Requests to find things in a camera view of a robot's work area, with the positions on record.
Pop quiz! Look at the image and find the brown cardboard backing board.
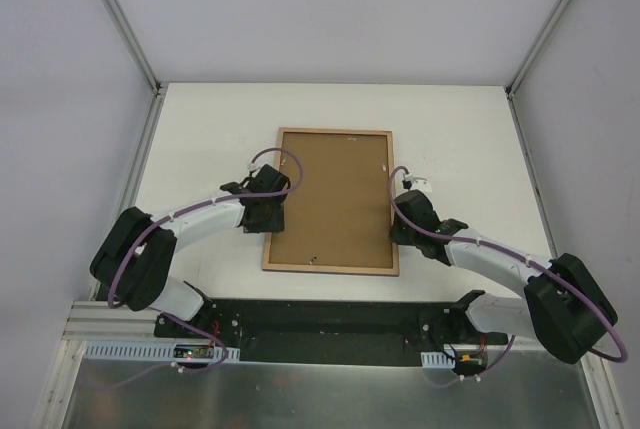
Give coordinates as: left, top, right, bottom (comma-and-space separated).
268, 131, 394, 270

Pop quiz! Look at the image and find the blue wooden picture frame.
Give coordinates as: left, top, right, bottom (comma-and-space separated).
262, 126, 401, 278

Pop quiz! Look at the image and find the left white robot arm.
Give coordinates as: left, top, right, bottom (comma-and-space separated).
89, 164, 291, 338

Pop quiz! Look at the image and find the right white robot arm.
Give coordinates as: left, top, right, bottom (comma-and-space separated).
390, 190, 628, 364

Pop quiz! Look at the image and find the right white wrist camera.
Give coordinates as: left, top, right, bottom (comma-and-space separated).
402, 173, 432, 194

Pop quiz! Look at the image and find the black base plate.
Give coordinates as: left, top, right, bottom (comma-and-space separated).
154, 298, 519, 364

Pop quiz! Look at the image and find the right white cable duct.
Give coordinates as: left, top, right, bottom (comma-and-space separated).
420, 352, 456, 370

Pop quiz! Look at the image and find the white cable duct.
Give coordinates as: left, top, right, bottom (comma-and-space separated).
85, 341, 240, 363
420, 352, 456, 370

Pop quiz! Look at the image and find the left aluminium corner post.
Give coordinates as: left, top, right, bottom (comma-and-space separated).
77, 0, 164, 95

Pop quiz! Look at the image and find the aluminium corner post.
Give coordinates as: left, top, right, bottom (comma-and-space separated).
504, 0, 604, 98
77, 0, 164, 95

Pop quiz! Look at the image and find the left white cable duct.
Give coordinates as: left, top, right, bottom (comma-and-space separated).
85, 341, 240, 363

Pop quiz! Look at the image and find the aluminium front rail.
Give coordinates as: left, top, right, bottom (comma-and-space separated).
36, 301, 626, 428

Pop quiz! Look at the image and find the right aluminium corner post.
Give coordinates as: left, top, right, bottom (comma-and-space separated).
504, 0, 604, 98

